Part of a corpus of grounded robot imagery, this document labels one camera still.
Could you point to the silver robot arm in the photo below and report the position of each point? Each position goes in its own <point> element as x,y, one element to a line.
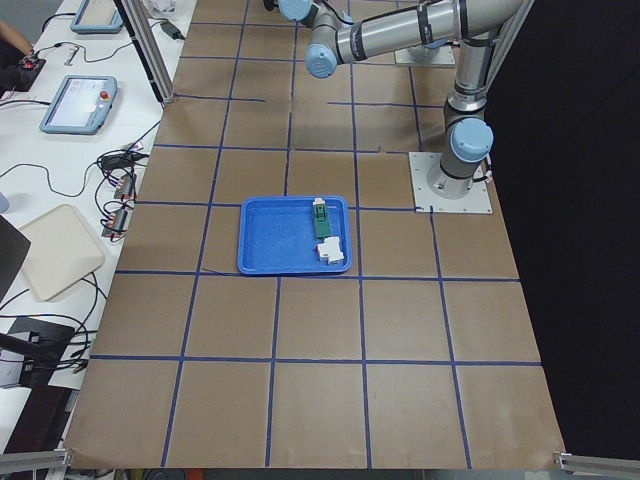
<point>336,39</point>

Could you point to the white circuit breaker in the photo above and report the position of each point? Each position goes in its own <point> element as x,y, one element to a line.
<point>329,250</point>

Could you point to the green terminal block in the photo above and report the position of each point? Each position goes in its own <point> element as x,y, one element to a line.
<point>321,222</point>

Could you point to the blue plastic tray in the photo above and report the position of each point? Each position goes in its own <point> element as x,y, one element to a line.
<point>276,236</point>

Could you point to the beige plastic tray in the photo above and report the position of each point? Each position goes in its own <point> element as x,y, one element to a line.
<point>62,251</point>

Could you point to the black power adapter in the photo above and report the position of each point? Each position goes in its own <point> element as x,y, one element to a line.
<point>171,30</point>

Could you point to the near teach pendant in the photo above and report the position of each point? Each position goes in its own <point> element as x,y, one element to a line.
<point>80,106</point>

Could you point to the teach pendant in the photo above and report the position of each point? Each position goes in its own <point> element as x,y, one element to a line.
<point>80,106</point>
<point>96,17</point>

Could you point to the black laptop stand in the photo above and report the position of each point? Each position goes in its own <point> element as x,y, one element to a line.
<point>32,350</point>

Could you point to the far teach pendant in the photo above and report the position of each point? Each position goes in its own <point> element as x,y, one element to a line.
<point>96,17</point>

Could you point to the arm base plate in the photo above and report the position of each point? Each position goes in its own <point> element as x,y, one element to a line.
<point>435,192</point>
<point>441,57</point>

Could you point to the aluminium frame post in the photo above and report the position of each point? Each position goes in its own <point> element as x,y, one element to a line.
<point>134,19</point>

